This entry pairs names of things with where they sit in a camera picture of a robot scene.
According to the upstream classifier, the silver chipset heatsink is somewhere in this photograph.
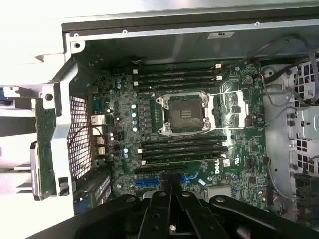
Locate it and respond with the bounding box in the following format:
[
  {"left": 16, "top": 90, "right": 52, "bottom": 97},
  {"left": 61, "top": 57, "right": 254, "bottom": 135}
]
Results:
[{"left": 208, "top": 186, "right": 232, "bottom": 199}]

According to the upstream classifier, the blue expansion slot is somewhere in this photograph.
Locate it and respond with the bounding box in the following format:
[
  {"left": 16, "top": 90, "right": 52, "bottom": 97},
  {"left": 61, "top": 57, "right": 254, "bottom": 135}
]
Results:
[{"left": 135, "top": 177, "right": 194, "bottom": 187}]

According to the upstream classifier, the black expansion slot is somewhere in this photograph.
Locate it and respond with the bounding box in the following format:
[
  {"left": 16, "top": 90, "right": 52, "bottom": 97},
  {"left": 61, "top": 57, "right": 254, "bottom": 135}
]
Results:
[{"left": 134, "top": 167, "right": 191, "bottom": 175}]

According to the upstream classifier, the black RAM slot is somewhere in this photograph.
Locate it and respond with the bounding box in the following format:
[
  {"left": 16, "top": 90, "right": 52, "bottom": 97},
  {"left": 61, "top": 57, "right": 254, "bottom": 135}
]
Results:
[
  {"left": 141, "top": 143, "right": 228, "bottom": 151},
  {"left": 138, "top": 76, "right": 219, "bottom": 83},
  {"left": 138, "top": 63, "right": 218, "bottom": 71},
  {"left": 141, "top": 150, "right": 227, "bottom": 158},
  {"left": 141, "top": 135, "right": 228, "bottom": 144},
  {"left": 138, "top": 82, "right": 219, "bottom": 90},
  {"left": 138, "top": 70, "right": 218, "bottom": 77}
]

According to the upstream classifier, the green motherboard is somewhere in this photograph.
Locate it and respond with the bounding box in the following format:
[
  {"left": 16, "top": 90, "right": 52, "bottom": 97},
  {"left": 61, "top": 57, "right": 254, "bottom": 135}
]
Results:
[{"left": 87, "top": 61, "right": 269, "bottom": 212}]

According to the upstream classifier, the CPU socket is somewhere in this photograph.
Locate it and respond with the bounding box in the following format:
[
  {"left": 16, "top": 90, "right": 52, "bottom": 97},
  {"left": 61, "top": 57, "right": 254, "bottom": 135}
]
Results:
[{"left": 156, "top": 92, "right": 215, "bottom": 136}]

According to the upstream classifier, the silver socket cover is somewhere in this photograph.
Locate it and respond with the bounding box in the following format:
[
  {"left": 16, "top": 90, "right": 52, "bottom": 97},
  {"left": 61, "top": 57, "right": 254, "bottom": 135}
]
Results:
[{"left": 213, "top": 90, "right": 250, "bottom": 129}]

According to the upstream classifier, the thin locking lever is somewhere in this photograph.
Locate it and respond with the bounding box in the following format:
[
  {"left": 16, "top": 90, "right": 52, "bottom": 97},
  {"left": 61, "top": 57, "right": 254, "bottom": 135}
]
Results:
[{"left": 206, "top": 90, "right": 250, "bottom": 97}]

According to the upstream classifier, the coin cell battery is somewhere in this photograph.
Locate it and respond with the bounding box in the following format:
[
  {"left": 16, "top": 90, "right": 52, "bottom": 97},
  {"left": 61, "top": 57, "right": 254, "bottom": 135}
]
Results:
[{"left": 242, "top": 74, "right": 254, "bottom": 87}]

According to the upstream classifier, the silver disk bay cage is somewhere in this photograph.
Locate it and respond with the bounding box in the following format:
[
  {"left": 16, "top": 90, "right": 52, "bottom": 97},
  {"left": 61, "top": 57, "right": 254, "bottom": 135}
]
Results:
[{"left": 286, "top": 51, "right": 319, "bottom": 175}]

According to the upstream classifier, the black open PC case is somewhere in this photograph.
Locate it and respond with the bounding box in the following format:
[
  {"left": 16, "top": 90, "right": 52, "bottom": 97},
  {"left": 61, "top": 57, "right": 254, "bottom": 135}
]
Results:
[{"left": 49, "top": 14, "right": 319, "bottom": 225}]

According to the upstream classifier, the hard disk with blue carrier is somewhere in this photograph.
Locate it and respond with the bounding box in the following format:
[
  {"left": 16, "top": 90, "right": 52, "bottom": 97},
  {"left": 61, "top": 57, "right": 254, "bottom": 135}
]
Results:
[{"left": 0, "top": 86, "right": 12, "bottom": 103}]

